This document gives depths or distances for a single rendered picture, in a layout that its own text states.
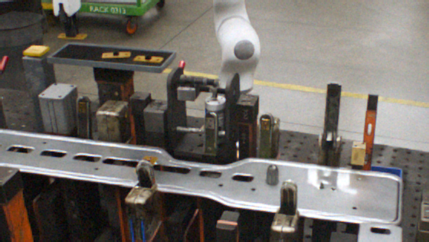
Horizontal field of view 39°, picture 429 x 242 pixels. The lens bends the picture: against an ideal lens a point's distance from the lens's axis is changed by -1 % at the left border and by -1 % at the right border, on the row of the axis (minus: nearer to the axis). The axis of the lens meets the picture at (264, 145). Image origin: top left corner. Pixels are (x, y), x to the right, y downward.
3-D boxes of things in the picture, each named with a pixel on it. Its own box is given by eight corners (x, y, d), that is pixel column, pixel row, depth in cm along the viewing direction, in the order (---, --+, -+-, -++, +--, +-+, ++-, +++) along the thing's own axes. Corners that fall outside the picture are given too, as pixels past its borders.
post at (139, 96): (141, 210, 195) (129, 96, 175) (146, 201, 199) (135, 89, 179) (155, 212, 194) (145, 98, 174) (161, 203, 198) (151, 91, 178)
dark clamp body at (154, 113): (144, 223, 189) (132, 112, 170) (159, 199, 201) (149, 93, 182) (177, 228, 187) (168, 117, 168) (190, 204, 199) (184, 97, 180)
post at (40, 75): (43, 176, 211) (20, 58, 189) (54, 165, 218) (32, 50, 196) (63, 179, 210) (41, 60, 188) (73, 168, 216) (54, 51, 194)
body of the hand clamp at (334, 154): (311, 246, 180) (318, 143, 163) (314, 233, 186) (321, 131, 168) (331, 250, 179) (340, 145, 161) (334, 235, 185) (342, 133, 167)
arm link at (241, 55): (249, 78, 213) (251, 12, 201) (261, 102, 198) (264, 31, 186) (215, 80, 211) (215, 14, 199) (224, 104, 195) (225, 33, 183)
